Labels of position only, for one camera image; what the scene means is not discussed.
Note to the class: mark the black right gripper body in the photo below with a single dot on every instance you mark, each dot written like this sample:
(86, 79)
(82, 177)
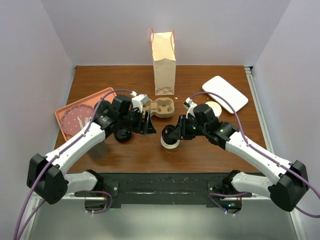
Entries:
(189, 128)

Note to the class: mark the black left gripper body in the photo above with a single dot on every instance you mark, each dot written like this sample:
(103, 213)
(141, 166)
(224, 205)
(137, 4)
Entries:
(133, 121)

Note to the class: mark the black plastic cup lid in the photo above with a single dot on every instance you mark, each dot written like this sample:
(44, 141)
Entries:
(165, 135)

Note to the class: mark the single paper coffee cup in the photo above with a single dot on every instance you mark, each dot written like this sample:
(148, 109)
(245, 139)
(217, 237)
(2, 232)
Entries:
(169, 146)

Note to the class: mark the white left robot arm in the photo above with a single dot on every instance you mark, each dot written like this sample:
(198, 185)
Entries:
(48, 175)

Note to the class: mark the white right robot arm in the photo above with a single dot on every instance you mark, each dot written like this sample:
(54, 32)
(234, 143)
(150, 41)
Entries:
(284, 182)

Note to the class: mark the brown paper takeout bag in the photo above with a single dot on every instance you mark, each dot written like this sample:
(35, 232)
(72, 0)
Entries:
(162, 47)

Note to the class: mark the stack of black lids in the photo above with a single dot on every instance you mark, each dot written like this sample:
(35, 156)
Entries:
(122, 135)

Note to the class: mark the cardboard two-cup carrier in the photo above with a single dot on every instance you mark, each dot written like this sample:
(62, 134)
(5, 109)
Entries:
(162, 107)

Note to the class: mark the dark green mug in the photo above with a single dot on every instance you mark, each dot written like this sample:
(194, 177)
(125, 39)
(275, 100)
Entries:
(101, 106)

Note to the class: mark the stack of paper cups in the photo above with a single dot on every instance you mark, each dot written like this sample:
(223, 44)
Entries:
(217, 109)

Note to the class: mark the orange plastic tray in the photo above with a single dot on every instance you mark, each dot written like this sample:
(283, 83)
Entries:
(88, 100)

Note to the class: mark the grey cup with stirrers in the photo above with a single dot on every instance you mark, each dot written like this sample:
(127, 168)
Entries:
(99, 151)

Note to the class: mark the white rectangular tray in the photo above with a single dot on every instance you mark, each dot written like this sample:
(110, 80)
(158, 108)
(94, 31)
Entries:
(224, 89)

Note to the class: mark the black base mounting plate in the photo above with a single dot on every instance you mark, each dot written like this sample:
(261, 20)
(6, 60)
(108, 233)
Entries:
(186, 188)

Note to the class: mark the pink dotted plate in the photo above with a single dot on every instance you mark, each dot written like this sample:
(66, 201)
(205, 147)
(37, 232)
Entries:
(75, 118)

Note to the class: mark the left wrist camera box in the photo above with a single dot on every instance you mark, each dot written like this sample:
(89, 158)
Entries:
(142, 99)

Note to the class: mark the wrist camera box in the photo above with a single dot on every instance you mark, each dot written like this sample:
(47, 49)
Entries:
(142, 99)
(188, 103)

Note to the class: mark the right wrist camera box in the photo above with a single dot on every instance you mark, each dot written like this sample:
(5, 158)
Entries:
(188, 103)

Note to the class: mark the aluminium frame rail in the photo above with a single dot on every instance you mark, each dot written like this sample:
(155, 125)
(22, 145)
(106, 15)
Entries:
(145, 153)

